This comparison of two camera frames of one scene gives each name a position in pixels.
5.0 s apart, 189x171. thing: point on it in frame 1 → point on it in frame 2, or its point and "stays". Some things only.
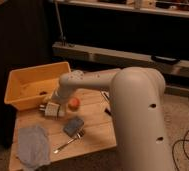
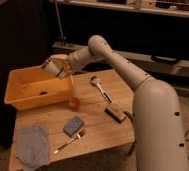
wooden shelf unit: x=120 y=34 stays
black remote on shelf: x=164 y=59 stays
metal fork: x=77 y=136 stays
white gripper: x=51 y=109 → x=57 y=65
